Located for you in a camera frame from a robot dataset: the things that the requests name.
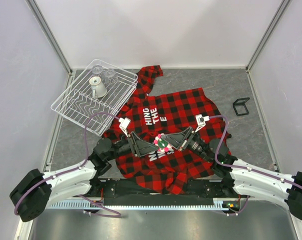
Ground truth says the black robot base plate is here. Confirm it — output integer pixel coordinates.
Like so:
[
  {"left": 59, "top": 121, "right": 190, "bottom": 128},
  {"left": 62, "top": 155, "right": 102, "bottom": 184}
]
[{"left": 85, "top": 178, "right": 245, "bottom": 205}]

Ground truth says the white ceramic mug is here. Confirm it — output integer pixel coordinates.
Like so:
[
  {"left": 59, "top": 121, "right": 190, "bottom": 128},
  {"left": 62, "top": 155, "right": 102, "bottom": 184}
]
[{"left": 89, "top": 76, "right": 108, "bottom": 99}]

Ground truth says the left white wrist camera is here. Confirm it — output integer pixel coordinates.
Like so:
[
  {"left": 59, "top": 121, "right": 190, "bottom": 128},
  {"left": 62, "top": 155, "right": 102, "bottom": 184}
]
[{"left": 118, "top": 117, "right": 131, "bottom": 137}]

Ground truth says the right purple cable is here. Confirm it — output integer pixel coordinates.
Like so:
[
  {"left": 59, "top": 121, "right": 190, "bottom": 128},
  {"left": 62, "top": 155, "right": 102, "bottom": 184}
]
[{"left": 207, "top": 114, "right": 302, "bottom": 216}]

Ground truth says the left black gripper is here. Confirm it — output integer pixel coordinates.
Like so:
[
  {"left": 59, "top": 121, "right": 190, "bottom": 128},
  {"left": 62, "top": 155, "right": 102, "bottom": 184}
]
[{"left": 106, "top": 130, "right": 159, "bottom": 161}]

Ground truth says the red black plaid shirt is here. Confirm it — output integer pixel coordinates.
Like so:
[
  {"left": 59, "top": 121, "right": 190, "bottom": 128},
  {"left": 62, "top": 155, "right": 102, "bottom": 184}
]
[{"left": 115, "top": 65, "right": 220, "bottom": 194}]

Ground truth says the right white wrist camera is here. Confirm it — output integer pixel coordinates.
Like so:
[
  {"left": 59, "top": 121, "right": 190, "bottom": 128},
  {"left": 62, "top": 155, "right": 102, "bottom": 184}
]
[{"left": 195, "top": 114, "right": 210, "bottom": 132}]

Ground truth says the grey slotted cable duct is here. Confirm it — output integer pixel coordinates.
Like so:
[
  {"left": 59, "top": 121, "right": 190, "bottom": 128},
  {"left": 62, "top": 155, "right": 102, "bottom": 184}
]
[{"left": 47, "top": 199, "right": 229, "bottom": 211}]

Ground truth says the pink flower pom-pom brooch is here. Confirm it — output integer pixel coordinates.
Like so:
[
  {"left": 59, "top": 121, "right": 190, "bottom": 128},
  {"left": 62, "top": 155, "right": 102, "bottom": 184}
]
[{"left": 153, "top": 133, "right": 172, "bottom": 153}]

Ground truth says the small black frame stand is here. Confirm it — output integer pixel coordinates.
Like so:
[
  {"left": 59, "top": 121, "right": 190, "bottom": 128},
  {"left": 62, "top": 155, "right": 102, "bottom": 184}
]
[{"left": 232, "top": 97, "right": 250, "bottom": 117}]

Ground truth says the clear drinking glass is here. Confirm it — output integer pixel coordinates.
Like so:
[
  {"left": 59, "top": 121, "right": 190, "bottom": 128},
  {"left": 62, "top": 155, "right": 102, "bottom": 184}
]
[
  {"left": 91, "top": 64, "right": 104, "bottom": 76},
  {"left": 103, "top": 69, "right": 118, "bottom": 85}
]

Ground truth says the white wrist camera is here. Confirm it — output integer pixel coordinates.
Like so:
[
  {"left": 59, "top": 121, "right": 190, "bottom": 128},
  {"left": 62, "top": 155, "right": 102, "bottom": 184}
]
[
  {"left": 195, "top": 114, "right": 210, "bottom": 132},
  {"left": 118, "top": 117, "right": 131, "bottom": 137}
]

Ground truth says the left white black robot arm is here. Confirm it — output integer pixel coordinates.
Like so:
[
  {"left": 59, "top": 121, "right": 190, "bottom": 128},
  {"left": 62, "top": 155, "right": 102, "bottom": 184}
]
[{"left": 9, "top": 132, "right": 158, "bottom": 222}]

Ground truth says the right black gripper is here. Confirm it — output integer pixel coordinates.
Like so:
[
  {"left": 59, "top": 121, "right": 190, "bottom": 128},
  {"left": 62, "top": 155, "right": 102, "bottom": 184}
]
[{"left": 160, "top": 126, "right": 213, "bottom": 164}]

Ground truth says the white wire dish rack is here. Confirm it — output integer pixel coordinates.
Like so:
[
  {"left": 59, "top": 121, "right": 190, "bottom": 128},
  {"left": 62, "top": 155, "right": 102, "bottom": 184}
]
[{"left": 50, "top": 59, "right": 138, "bottom": 137}]

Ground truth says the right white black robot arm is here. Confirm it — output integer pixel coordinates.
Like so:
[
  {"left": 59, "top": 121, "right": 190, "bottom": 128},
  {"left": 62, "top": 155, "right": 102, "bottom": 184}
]
[{"left": 160, "top": 127, "right": 302, "bottom": 221}]

